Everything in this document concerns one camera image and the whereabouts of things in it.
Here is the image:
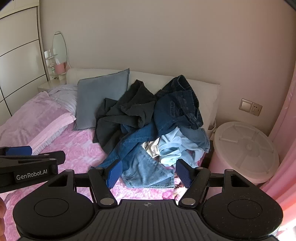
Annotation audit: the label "pink floral bedspread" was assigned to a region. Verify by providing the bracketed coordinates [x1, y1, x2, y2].
[0, 126, 208, 233]

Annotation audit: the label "dark blue jeans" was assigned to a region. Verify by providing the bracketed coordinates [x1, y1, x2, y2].
[153, 75, 204, 135]

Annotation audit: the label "beige wall switch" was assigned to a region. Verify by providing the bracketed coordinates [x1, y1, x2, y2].
[239, 98, 252, 113]

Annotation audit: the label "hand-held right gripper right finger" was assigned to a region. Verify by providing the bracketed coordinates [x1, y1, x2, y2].
[176, 159, 250, 208]

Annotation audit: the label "light-wash jeans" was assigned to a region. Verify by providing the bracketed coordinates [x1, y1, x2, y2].
[121, 148, 175, 189]

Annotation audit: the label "round white plastic bin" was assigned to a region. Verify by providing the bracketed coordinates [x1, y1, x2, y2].
[209, 121, 280, 185]

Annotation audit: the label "person's left hand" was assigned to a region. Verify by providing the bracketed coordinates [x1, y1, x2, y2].
[0, 199, 6, 237]

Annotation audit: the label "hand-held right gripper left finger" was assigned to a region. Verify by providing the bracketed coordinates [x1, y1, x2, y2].
[46, 159, 123, 208]

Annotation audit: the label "cream cloth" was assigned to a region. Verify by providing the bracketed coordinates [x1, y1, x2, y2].
[142, 138, 162, 159]

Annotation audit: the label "pink pillow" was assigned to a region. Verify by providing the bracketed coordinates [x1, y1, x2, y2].
[0, 91, 77, 155]

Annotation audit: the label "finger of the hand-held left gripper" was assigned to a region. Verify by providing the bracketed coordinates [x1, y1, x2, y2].
[0, 151, 66, 166]
[0, 146, 32, 157]

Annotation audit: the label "white nightstand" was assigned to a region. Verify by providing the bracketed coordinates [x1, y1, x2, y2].
[38, 74, 68, 92]

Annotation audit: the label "grey pillow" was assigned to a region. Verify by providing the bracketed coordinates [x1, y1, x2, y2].
[73, 68, 130, 131]

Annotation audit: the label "oval mirror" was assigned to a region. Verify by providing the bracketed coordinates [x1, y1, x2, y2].
[52, 31, 69, 67]

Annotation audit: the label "pink curtain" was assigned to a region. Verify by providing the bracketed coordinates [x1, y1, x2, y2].
[261, 70, 296, 231]

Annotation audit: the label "light blue shirt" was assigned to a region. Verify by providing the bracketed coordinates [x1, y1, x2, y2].
[158, 127, 204, 168]

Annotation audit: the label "white wall socket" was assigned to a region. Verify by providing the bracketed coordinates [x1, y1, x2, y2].
[250, 102, 263, 116]

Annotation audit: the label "black pants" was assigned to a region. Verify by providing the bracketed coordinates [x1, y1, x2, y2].
[93, 79, 158, 154]

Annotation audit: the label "cream wardrobe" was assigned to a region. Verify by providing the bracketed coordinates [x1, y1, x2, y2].
[0, 0, 51, 123]

